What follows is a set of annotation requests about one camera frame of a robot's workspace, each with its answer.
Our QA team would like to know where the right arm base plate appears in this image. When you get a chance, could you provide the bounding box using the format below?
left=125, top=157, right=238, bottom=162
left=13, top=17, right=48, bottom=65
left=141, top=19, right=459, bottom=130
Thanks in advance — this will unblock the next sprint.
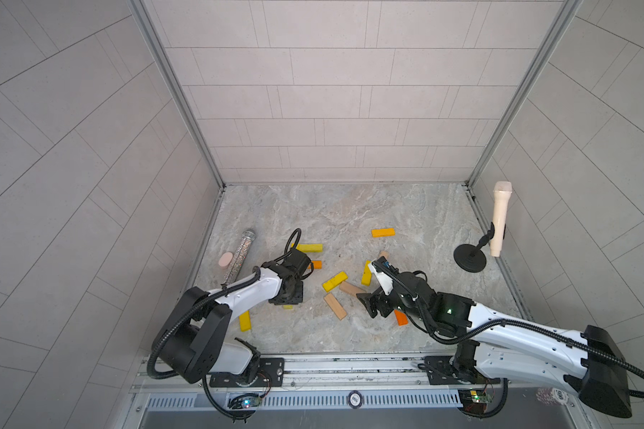
left=422, top=356, right=501, bottom=385

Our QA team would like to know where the red orange block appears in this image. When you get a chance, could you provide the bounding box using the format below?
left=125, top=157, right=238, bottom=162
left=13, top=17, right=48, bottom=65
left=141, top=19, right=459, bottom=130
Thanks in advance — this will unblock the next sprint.
left=394, top=310, right=409, bottom=326

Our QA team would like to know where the amber orange far block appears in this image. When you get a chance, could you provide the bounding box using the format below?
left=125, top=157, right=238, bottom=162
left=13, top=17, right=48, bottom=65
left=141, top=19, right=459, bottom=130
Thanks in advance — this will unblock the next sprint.
left=371, top=228, right=395, bottom=238

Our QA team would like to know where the glitter silver microphone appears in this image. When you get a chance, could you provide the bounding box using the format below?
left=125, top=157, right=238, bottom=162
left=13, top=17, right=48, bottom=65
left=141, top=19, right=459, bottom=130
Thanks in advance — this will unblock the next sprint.
left=222, top=229, right=256, bottom=287

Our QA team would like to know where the left circuit board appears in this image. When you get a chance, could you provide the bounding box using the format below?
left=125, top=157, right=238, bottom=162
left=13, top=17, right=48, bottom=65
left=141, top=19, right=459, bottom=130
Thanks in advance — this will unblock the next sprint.
left=228, top=393, right=264, bottom=410

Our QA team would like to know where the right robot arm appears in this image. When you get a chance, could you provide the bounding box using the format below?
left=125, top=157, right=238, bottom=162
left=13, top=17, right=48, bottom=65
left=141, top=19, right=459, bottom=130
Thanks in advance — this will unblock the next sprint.
left=357, top=257, right=644, bottom=418

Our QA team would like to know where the right circuit board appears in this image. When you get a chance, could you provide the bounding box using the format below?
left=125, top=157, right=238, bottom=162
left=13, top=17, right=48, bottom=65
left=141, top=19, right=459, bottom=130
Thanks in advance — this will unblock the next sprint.
left=458, top=390, right=495, bottom=416

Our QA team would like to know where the circuit board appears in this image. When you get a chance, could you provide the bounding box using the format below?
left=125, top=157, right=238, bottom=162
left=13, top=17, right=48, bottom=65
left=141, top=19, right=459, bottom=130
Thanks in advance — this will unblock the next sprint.
left=228, top=393, right=264, bottom=410
left=458, top=390, right=495, bottom=416

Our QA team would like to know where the aluminium rail frame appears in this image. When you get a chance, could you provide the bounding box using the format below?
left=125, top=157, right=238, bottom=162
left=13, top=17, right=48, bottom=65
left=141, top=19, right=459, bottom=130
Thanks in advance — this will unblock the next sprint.
left=108, top=351, right=601, bottom=428

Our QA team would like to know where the round sticker on rail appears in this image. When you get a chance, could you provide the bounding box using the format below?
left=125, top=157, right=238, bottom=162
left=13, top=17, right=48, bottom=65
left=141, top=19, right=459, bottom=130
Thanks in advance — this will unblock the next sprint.
left=347, top=391, right=364, bottom=409

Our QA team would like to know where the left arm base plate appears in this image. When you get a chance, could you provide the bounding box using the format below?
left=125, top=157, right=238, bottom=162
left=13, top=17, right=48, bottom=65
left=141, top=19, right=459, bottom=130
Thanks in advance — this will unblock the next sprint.
left=209, top=357, right=286, bottom=388

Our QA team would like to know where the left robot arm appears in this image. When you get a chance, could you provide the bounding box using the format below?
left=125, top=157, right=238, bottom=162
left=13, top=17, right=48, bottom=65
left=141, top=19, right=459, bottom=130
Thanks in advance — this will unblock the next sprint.
left=146, top=248, right=314, bottom=384

